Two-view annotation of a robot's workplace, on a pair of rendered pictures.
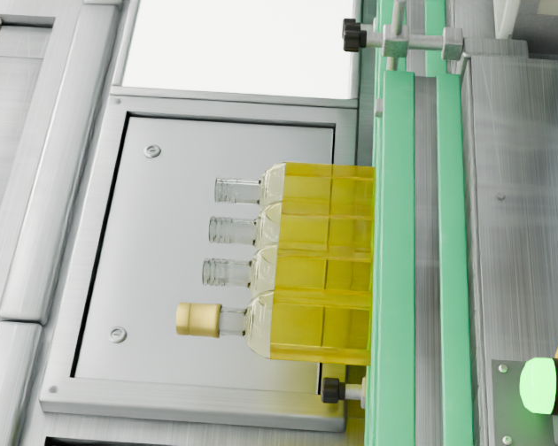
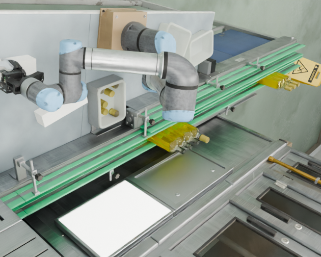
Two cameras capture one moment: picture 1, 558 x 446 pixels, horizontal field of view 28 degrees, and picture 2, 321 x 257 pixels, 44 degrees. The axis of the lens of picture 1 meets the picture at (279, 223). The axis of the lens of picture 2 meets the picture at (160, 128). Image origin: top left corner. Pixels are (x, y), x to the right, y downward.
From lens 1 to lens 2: 2.43 m
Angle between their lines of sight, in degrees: 91
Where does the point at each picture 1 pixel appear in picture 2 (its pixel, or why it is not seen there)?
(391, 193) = not seen: hidden behind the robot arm
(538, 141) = (144, 100)
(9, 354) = (234, 177)
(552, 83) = (131, 103)
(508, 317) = not seen: hidden behind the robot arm
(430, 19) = (115, 144)
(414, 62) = (128, 140)
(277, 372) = (189, 153)
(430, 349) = not seen: hidden behind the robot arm
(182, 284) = (193, 170)
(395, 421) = (198, 94)
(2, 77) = (195, 245)
